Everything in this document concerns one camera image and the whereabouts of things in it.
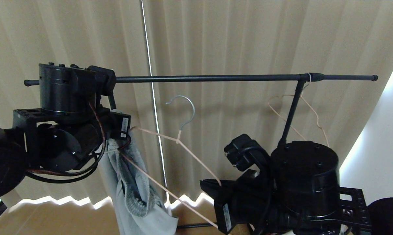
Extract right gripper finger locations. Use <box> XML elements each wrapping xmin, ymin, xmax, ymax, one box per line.
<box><xmin>200</xmin><ymin>178</ymin><xmax>246</xmax><ymax>204</ymax></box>

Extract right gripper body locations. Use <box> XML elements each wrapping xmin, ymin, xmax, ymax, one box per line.
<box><xmin>214</xmin><ymin>169</ymin><xmax>283</xmax><ymax>235</ymax></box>

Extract pale grey shorts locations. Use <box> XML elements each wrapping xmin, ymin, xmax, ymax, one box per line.
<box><xmin>99</xmin><ymin>131</ymin><xmax>179</xmax><ymax>235</ymax></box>

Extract black cable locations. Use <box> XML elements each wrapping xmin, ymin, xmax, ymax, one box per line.
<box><xmin>26</xmin><ymin>144</ymin><xmax>107</xmax><ymax>184</ymax></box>

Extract pink clothes hanger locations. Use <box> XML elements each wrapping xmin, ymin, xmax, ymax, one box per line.
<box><xmin>118</xmin><ymin>95</ymin><xmax>224</xmax><ymax>229</ymax></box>
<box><xmin>268</xmin><ymin>82</ymin><xmax>330</xmax><ymax>148</ymax></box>

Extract beige curtain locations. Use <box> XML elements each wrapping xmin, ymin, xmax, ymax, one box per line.
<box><xmin>0</xmin><ymin>0</ymin><xmax>393</xmax><ymax>209</ymax></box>

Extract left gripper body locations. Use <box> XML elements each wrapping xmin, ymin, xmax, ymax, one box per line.
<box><xmin>37</xmin><ymin>110</ymin><xmax>132</xmax><ymax>172</ymax></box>

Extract black clothes rack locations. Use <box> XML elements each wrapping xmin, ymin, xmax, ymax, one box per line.
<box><xmin>24</xmin><ymin>72</ymin><xmax>379</xmax><ymax>229</ymax></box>

